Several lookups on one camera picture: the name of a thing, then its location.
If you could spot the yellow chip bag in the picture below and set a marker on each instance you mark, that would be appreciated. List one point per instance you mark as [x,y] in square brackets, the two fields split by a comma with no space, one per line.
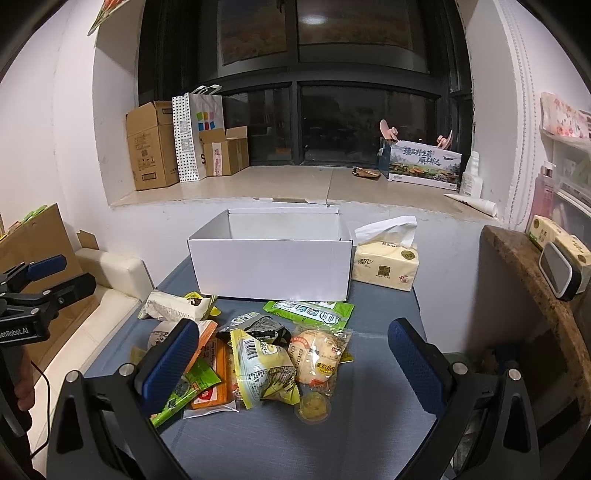
[263,371]

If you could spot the small open cardboard box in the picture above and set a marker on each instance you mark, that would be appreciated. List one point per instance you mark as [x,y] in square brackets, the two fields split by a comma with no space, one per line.
[226,152]

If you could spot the cream sofa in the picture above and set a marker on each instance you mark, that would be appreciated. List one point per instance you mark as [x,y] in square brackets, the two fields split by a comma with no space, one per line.
[123,283]

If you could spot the green snack packet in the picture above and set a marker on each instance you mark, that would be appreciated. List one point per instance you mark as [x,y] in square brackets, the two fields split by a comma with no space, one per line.
[333,315]

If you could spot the white dotted paper bag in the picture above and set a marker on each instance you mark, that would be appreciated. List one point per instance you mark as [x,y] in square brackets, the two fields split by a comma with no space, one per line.
[192,113]

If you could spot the printed landscape gift box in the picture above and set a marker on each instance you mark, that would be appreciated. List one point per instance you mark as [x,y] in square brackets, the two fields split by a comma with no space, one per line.
[422,164]

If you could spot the large brown cardboard box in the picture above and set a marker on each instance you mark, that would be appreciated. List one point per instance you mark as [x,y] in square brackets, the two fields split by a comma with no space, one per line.
[150,141]

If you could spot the green seaweed packet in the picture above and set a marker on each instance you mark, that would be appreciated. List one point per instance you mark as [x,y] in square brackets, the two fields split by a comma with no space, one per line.
[199,378]

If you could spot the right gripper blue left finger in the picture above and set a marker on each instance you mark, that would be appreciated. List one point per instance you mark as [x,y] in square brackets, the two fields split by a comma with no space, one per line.
[163,365]

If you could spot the white cardboard box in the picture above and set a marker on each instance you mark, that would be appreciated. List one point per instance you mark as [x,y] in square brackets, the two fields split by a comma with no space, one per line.
[297,252]

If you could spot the yellow tissue pack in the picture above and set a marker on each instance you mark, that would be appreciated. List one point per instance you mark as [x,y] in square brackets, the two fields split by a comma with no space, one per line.
[386,254]

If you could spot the tea box on shelf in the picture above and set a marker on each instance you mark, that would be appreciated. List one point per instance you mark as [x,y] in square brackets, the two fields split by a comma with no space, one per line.
[543,231]

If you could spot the wooden side shelf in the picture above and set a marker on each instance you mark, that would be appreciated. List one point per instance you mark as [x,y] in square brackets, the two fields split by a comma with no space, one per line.
[521,256]

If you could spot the person's left hand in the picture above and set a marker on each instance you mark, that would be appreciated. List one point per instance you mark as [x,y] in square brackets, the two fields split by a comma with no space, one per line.
[24,390]

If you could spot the brown cardboard sheet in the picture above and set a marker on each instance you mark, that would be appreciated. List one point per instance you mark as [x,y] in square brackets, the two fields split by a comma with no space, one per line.
[41,237]

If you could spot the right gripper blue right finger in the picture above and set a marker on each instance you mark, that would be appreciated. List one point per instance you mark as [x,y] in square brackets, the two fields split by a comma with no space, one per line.
[422,363]

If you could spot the white small device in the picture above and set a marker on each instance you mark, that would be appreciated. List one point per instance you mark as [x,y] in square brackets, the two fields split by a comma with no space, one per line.
[563,273]

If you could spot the white wrapped snack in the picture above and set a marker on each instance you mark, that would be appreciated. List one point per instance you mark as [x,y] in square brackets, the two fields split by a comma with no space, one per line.
[166,307]

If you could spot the white spray bottle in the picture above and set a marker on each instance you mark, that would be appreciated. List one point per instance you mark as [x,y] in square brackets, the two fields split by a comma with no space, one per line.
[472,183]

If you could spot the orange snack pack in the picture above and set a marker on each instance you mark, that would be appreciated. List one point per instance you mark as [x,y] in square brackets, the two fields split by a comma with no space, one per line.
[219,398]

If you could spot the dark blue gift bag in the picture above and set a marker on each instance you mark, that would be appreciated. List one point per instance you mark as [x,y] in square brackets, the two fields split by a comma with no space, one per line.
[384,157]

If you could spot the round bread snack pack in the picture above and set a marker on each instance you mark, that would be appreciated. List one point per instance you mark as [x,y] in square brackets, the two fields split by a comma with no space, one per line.
[316,352]

